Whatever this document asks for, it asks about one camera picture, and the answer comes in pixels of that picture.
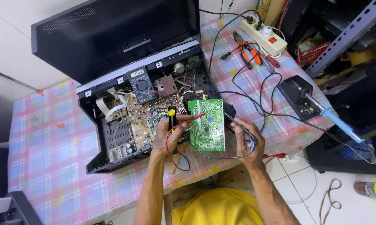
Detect brown cardboard piece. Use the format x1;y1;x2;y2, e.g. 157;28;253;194
164;152;183;174

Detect person's right hand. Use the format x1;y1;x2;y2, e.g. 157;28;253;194
230;118;266;166

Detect black soldering iron cable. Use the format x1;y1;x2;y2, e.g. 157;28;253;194
213;72;376;154

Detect green circuit board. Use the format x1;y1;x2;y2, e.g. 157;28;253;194
188;98;226;152

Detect blue soldering iron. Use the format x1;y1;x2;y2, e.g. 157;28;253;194
305;93;365;144

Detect blue plastic bag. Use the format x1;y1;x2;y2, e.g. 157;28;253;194
339;137;373;162

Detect black power cable with plug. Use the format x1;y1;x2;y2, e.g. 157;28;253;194
219;42;284;118

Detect black device cover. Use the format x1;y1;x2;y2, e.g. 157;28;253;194
31;0;202;85

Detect red handled screwdriver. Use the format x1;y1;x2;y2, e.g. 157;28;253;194
258;51;281;74

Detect person's left hand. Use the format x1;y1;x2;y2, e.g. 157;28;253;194
153;114;195;156

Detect orange black pliers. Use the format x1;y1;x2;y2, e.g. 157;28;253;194
233;30;263;70

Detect spray can with yellow cap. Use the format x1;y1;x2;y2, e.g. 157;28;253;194
354;180;376;204

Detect black soldering iron stand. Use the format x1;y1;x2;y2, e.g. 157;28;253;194
277;75;323;121

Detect red probe lead cable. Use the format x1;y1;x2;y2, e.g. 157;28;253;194
165;120;192;172

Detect open black electronics chassis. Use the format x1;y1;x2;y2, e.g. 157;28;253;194
76;40;237;175

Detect black multimeter probe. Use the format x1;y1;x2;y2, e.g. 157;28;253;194
224;112;258;148

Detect black digital multimeter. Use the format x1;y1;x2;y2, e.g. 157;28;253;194
126;66;158;105

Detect plaid tablecloth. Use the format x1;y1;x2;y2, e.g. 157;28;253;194
7;12;335;225

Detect black probe lead cable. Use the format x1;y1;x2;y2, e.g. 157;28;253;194
187;137;258;160

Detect person's yellow shirt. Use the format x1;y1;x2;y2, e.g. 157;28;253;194
171;187;265;225

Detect beige power strip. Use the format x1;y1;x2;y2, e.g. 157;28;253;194
240;15;288;58

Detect brown rubber band loop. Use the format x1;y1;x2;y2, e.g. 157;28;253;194
319;178;342;225

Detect black yellow screwdriver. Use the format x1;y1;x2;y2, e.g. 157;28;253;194
168;106;177;135

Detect red multimeter probe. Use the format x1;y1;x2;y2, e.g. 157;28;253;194
175;113;206;126

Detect grey metal shelf rack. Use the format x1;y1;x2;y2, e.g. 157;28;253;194
296;0;376;94

